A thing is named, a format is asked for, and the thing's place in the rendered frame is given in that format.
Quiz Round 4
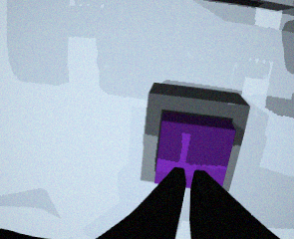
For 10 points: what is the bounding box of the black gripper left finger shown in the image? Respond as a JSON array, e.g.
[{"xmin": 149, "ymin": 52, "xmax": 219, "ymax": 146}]
[{"xmin": 0, "ymin": 167, "xmax": 186, "ymax": 239}]

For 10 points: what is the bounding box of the purple button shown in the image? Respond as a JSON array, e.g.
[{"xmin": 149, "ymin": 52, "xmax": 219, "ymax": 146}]
[{"xmin": 140, "ymin": 83, "xmax": 250, "ymax": 191}]

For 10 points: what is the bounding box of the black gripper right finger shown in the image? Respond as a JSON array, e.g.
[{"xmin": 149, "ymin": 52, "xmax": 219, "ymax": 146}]
[{"xmin": 189, "ymin": 170, "xmax": 279, "ymax": 239}]

